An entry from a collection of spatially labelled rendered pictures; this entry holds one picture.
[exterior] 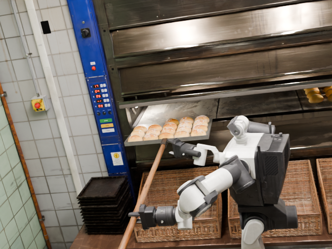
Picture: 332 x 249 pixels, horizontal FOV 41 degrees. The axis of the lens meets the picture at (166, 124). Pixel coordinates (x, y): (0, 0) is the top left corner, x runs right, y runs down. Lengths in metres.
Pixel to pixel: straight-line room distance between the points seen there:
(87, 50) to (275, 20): 1.22
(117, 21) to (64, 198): 1.46
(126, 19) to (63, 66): 0.56
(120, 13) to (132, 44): 0.22
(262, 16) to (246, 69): 0.34
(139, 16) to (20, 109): 1.13
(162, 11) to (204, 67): 0.45
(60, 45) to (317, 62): 1.68
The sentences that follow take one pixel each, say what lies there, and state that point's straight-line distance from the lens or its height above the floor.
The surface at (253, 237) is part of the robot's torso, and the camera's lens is 2.32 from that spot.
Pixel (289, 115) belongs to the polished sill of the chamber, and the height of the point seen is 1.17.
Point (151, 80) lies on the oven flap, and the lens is 3.02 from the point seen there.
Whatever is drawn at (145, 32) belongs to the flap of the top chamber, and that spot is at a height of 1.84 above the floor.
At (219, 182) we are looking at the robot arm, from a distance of 1.82.
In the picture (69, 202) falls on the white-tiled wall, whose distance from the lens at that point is 3.63.
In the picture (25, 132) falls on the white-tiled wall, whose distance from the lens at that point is 3.48.
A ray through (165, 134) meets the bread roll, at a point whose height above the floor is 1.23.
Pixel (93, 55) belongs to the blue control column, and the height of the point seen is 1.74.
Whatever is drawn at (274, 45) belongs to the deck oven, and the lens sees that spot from 2.92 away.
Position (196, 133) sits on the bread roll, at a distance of 2.81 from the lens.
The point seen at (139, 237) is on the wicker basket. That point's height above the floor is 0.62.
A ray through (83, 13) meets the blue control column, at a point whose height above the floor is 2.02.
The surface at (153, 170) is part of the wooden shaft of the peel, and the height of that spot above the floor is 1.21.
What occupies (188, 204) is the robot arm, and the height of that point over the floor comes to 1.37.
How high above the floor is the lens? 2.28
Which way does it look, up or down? 20 degrees down
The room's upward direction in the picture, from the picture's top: 10 degrees counter-clockwise
